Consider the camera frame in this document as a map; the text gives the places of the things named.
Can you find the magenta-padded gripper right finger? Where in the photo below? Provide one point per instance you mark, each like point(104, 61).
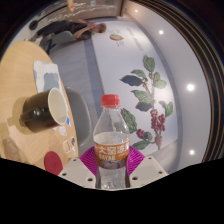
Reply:
point(136, 160)

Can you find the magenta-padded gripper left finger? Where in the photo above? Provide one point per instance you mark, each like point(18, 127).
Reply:
point(88, 161)

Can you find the clear red-capped drink bottle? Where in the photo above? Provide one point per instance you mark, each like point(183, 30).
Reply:
point(111, 140)

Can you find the flat round red coaster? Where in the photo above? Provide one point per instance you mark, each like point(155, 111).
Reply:
point(53, 163)

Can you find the black mug, cream inside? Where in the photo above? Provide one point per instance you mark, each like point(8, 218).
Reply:
point(38, 111)

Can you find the round ceiling spotlights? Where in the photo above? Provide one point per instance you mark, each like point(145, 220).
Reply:
point(190, 87)

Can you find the white and blue booklet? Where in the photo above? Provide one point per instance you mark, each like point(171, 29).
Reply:
point(46, 75)

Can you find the coffee branch wall mural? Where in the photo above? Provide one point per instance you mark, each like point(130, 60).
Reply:
point(113, 73)

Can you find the small round pedestal table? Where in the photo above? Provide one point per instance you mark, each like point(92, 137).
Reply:
point(71, 5)

